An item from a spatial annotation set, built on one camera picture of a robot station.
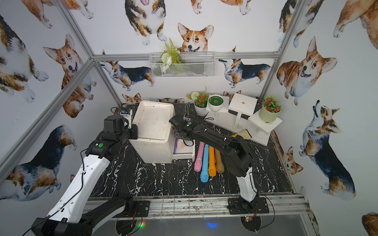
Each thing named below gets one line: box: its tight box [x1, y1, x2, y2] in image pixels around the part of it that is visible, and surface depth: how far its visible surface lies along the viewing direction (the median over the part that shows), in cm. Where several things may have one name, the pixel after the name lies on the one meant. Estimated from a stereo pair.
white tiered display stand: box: [204, 92, 283, 147], surface depth 95 cm
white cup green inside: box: [208, 94, 224, 113], surface depth 94 cm
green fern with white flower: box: [160, 37, 183, 74], surface depth 84 cm
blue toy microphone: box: [200, 144, 210, 183], surface depth 86 cm
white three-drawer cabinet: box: [128, 100, 196, 164], surface depth 82 cm
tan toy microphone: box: [214, 148, 225, 174], surface depth 88 cm
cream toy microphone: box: [177, 138, 186, 149], surface depth 85 cm
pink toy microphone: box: [193, 141, 205, 173], surface depth 89 cm
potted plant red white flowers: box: [186, 86, 209, 117], surface depth 108 cm
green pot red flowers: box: [258, 95, 284, 123], surface depth 85 cm
